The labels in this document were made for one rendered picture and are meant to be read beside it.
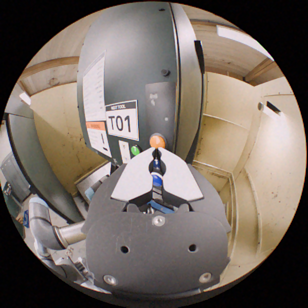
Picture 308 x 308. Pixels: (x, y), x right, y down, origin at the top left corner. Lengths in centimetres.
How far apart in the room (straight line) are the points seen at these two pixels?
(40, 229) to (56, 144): 113
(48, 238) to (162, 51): 51
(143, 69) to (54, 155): 137
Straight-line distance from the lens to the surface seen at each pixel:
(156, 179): 17
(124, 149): 20
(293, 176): 72
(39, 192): 73
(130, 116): 16
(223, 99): 118
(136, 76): 16
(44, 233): 40
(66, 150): 140
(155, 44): 17
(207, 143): 121
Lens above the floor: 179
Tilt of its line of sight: 32 degrees down
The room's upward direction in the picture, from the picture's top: straight up
